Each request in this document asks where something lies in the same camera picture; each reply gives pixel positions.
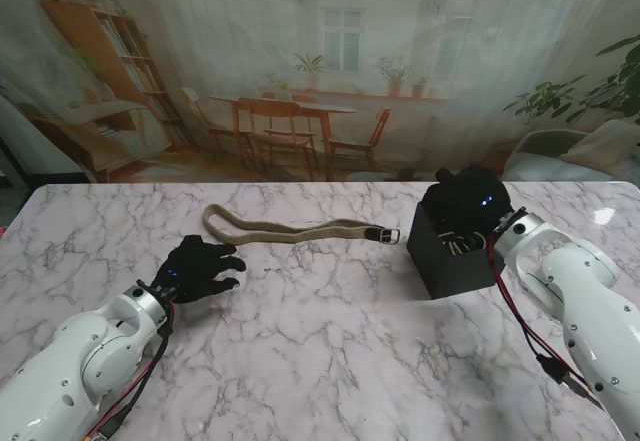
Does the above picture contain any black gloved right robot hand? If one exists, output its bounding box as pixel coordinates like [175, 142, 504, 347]
[422, 164, 516, 237]

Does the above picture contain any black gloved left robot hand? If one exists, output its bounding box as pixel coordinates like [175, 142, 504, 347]
[152, 234, 248, 306]

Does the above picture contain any beige braided belt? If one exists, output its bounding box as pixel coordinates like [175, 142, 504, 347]
[439, 230, 489, 258]
[201, 203, 402, 246]

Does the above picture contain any black square storage box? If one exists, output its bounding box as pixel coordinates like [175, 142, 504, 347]
[405, 195, 506, 301]

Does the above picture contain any printed room scene backdrop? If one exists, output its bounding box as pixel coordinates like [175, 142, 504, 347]
[0, 0, 640, 185]

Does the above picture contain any red and black cable bundle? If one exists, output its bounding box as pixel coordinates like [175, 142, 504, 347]
[488, 240, 601, 405]
[84, 300, 176, 441]

